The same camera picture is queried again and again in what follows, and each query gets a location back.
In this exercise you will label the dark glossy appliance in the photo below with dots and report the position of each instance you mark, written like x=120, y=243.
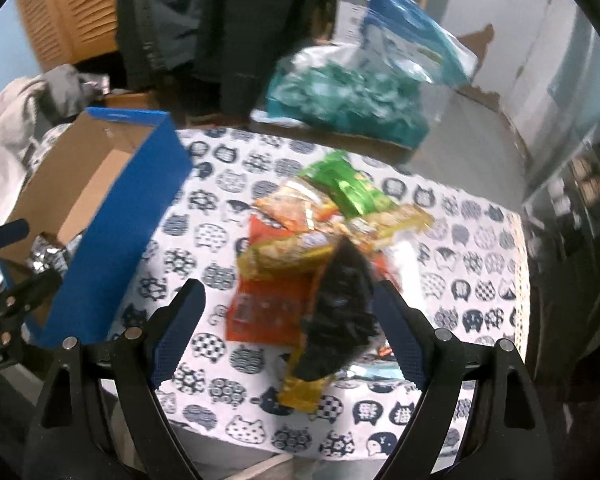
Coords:
x=575, y=200

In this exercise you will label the orange red snack packet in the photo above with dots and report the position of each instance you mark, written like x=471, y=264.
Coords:
x=265, y=310

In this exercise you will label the golden snack packet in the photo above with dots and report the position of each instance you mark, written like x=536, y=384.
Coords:
x=395, y=220

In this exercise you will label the black snack packet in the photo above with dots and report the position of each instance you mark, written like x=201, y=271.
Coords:
x=340, y=310

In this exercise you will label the silver foil snack packet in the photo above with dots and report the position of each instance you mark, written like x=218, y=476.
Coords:
x=47, y=255

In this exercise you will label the black hanging jacket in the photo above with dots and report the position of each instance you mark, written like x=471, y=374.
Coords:
x=260, y=25

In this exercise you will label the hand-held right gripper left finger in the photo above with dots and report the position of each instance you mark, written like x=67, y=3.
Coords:
x=172, y=340

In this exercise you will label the blue plastic bag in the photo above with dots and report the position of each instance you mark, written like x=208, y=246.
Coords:
x=410, y=35

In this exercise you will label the wooden louvered door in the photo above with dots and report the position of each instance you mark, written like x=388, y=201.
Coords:
x=65, y=10

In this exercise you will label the orange yellow snack packet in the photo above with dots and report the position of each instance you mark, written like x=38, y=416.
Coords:
x=290, y=205

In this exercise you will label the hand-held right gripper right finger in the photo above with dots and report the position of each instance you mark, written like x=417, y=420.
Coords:
x=400, y=340

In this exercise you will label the clear bag of teal packets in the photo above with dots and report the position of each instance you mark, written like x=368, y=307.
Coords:
x=345, y=95

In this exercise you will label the blue cardboard box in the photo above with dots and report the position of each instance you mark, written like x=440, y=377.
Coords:
x=120, y=240

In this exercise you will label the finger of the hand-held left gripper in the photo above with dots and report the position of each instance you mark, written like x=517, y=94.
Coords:
x=30, y=287
x=10, y=231

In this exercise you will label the green snack packet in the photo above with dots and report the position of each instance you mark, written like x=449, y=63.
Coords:
x=352, y=185

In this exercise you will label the grey green hanging jacket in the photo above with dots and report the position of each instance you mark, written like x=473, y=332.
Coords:
x=155, y=15

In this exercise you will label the white snack packet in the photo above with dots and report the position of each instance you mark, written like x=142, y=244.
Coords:
x=405, y=265

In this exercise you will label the small brown cardboard box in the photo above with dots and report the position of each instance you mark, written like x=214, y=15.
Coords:
x=125, y=101

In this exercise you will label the grey clothing pile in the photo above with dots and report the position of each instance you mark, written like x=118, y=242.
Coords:
x=25, y=110

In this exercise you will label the cat print tablecloth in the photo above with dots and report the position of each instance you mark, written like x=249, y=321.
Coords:
x=220, y=180

